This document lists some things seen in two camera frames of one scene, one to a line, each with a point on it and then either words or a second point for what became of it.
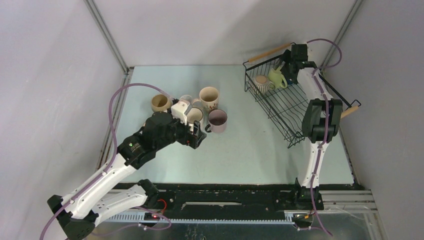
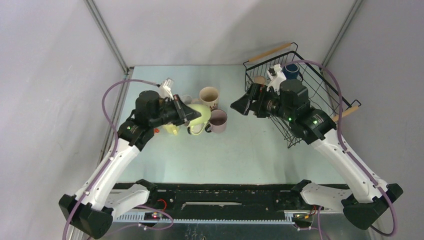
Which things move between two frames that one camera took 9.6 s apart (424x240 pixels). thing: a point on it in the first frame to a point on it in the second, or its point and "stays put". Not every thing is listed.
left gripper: x=193 y=140 to x=182 y=112
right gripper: x=286 y=57 to x=258 y=92
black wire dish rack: x=284 y=107 stays put
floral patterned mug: x=209 y=99 stays put
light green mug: x=276 y=77 to x=197 y=125
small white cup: x=186 y=98 stays put
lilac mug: x=217 y=119 stays put
